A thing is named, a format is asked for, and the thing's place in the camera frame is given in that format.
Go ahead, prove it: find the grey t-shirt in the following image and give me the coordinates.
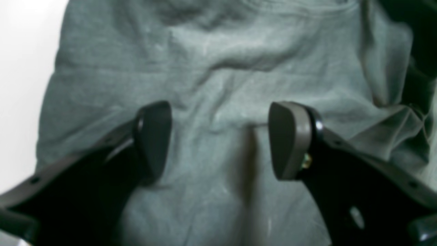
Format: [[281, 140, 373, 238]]
[[37, 0, 436, 246]]

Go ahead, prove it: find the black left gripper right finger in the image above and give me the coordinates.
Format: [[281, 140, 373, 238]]
[[268, 101, 437, 246]]

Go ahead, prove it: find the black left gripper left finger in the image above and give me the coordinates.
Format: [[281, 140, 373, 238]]
[[0, 101, 172, 246]]

